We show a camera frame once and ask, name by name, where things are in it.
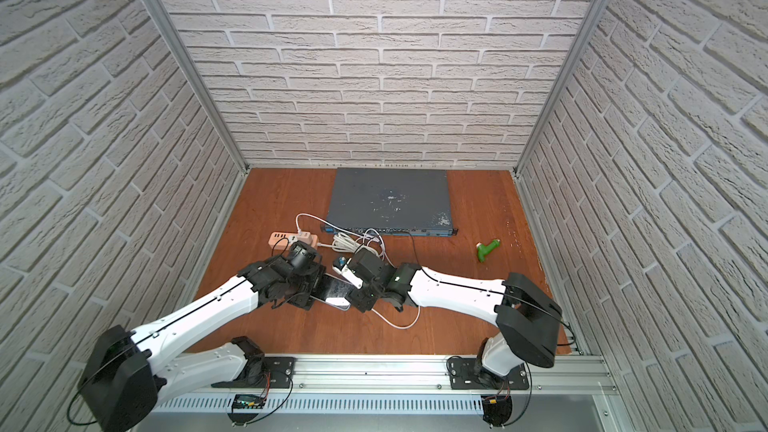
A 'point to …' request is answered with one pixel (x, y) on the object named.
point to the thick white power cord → (343, 243)
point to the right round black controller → (496, 409)
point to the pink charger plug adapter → (305, 236)
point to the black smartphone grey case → (329, 286)
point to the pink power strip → (279, 241)
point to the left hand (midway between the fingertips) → (327, 271)
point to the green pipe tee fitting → (483, 250)
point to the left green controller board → (248, 401)
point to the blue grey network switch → (399, 201)
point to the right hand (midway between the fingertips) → (351, 293)
